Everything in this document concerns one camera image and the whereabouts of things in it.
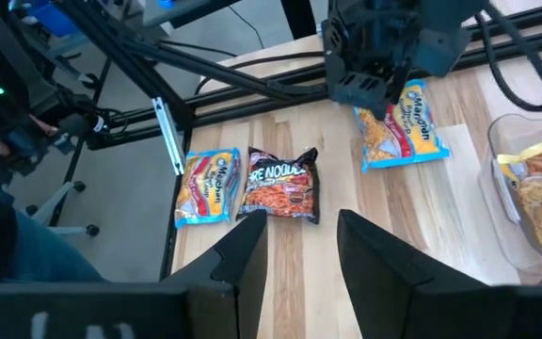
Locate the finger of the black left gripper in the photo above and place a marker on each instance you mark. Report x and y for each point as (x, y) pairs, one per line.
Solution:
(360, 89)
(400, 82)

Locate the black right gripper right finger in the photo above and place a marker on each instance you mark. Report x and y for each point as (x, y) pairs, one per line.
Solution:
(393, 301)

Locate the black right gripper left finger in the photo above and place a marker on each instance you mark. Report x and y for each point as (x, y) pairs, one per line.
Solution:
(233, 292)

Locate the blue Maruchan ramen pack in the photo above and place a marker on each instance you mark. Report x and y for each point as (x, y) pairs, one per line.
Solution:
(207, 188)
(407, 136)

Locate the black Fire Noodle pack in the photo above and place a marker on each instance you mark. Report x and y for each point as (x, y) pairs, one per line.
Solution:
(280, 188)

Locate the black desk support bar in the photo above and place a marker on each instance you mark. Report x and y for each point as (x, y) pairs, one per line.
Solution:
(299, 19)

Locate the clear plastic bin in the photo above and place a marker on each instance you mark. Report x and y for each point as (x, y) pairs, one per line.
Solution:
(497, 226)

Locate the office chair base with casters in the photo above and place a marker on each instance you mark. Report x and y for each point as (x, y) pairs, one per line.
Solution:
(59, 202)

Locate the person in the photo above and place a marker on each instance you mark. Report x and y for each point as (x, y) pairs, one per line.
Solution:
(40, 254)

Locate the person's hand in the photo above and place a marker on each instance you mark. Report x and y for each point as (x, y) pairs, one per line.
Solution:
(43, 126)

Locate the blue plastic bin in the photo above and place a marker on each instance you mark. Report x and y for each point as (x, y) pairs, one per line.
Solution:
(52, 16)

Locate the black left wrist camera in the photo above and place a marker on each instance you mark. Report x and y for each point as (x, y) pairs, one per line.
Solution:
(440, 49)

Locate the silver metal bracket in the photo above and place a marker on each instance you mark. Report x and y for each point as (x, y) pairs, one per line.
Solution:
(170, 136)

